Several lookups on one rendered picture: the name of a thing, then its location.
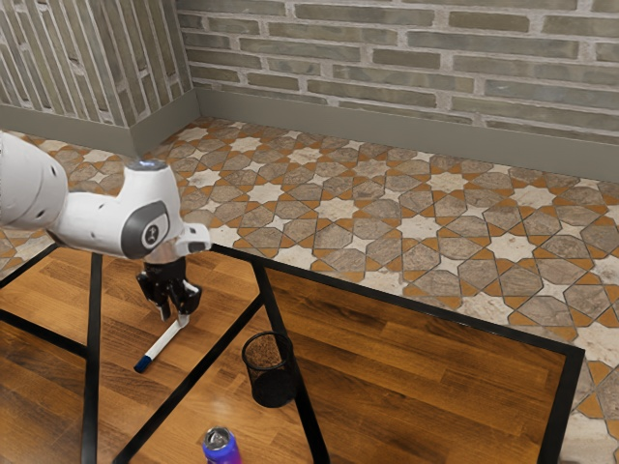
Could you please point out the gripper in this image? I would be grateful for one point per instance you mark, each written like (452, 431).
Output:
(162, 281)

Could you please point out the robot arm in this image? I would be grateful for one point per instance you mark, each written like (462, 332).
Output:
(92, 212)

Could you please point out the white marker pen blue cap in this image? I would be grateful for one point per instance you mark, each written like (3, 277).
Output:
(157, 347)

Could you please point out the black mesh pen holder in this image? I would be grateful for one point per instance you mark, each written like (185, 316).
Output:
(269, 369)

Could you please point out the purple drink can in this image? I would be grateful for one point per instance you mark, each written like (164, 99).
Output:
(221, 447)

